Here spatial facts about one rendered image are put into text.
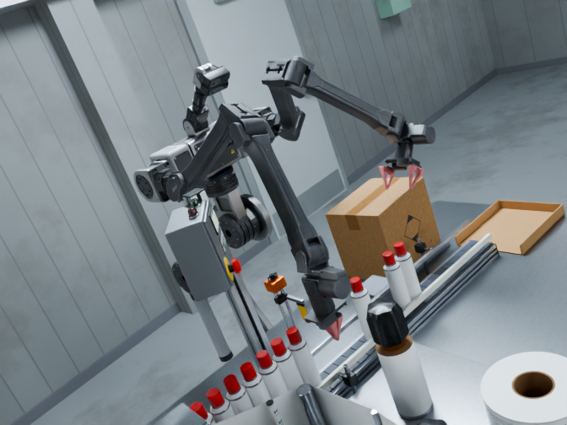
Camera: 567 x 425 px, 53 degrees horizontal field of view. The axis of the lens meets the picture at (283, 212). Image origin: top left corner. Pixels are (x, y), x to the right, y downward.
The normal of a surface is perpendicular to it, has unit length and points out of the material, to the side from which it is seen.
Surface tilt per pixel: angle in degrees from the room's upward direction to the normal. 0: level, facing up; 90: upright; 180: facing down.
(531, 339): 0
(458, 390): 0
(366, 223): 90
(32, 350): 90
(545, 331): 0
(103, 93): 90
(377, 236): 90
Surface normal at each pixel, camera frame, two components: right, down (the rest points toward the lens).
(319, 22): 0.67, 0.03
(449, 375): -0.33, -0.88
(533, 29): -0.66, 0.47
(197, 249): 0.07, 0.32
